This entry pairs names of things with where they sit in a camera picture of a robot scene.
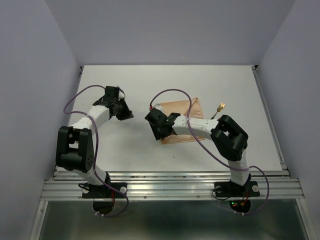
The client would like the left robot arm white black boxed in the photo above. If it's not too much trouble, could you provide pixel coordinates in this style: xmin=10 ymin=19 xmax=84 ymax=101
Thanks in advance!
xmin=55 ymin=86 xmax=134 ymax=197

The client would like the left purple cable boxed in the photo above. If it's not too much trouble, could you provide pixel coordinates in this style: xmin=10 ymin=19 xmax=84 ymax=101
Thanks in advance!
xmin=63 ymin=84 xmax=130 ymax=218

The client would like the purple cable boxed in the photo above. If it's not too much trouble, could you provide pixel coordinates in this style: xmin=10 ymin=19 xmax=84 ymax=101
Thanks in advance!
xmin=63 ymin=84 xmax=130 ymax=218
xmin=149 ymin=88 xmax=270 ymax=217

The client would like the peach cloth napkin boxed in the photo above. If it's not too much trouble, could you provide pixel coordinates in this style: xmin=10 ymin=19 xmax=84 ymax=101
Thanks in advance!
xmin=152 ymin=97 xmax=206 ymax=145

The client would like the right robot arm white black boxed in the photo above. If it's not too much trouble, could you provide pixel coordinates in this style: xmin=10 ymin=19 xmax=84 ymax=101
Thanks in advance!
xmin=145 ymin=108 xmax=250 ymax=195

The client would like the gold fork black handle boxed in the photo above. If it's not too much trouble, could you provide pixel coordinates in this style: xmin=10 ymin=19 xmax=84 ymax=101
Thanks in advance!
xmin=210 ymin=102 xmax=225 ymax=120

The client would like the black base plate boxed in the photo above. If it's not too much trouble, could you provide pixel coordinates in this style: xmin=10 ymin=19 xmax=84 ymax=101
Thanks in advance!
xmin=78 ymin=183 xmax=125 ymax=199
xmin=213 ymin=181 xmax=261 ymax=198

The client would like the aluminium rail frame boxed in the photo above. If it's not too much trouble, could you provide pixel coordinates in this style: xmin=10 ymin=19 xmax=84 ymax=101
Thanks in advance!
xmin=30 ymin=65 xmax=317 ymax=240

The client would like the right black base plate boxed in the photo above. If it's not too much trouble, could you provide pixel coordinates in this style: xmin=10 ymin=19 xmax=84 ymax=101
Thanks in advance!
xmin=213 ymin=181 xmax=261 ymax=198

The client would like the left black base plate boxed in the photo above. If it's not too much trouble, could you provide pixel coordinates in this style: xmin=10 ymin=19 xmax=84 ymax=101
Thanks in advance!
xmin=78 ymin=183 xmax=125 ymax=199

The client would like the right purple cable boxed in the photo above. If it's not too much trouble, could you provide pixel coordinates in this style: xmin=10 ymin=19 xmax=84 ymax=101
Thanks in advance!
xmin=149 ymin=88 xmax=270 ymax=217

